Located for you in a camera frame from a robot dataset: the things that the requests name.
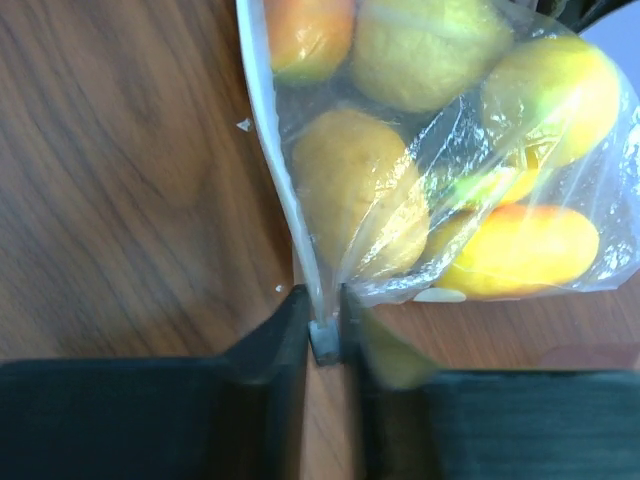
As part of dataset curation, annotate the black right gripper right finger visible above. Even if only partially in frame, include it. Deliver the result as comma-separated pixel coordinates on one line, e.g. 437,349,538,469
340,289,639,479

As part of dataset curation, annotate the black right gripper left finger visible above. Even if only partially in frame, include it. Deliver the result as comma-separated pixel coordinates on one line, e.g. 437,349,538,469
1,286,310,479

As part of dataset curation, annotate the clear zip top bag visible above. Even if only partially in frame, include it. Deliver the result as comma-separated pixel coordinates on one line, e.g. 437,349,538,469
236,1,639,364

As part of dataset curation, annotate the red fake mango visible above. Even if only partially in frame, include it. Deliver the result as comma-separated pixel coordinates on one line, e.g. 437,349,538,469
263,0,356,85

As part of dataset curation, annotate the yellow fake lemon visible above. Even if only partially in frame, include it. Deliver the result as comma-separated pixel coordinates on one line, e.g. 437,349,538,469
351,1,513,113
481,36,621,169

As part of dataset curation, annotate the yellow fake banana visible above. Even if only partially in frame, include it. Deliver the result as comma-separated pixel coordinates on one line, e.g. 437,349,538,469
423,167,600,300

